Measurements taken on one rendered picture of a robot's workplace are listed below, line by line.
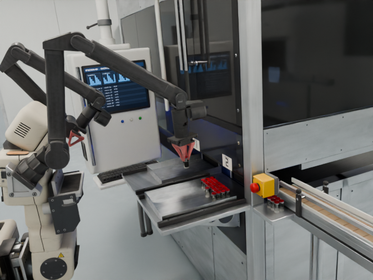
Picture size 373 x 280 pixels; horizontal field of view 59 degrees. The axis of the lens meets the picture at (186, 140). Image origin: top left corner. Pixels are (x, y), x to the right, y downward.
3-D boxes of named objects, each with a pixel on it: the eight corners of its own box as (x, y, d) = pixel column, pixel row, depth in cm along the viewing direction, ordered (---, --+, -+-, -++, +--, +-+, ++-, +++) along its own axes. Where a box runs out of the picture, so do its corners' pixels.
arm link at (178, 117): (169, 106, 125) (172, 109, 119) (186, 103, 126) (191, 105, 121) (171, 124, 127) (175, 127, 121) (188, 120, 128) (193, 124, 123)
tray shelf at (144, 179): (197, 159, 207) (197, 156, 206) (265, 204, 145) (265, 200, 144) (121, 176, 190) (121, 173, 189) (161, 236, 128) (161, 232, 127)
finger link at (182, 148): (198, 159, 128) (195, 136, 126) (184, 165, 124) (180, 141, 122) (188, 155, 134) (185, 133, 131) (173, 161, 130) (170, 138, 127)
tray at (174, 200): (210, 182, 167) (209, 175, 167) (236, 203, 144) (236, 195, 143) (145, 198, 156) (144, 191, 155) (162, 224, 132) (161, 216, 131)
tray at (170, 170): (200, 158, 202) (200, 153, 201) (221, 172, 179) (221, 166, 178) (147, 170, 190) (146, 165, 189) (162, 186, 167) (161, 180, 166)
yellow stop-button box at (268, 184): (267, 187, 138) (267, 171, 136) (278, 194, 132) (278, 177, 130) (252, 191, 136) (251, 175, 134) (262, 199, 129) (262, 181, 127)
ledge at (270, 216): (280, 203, 145) (280, 199, 144) (300, 215, 133) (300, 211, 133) (252, 211, 140) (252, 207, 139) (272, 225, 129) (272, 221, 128)
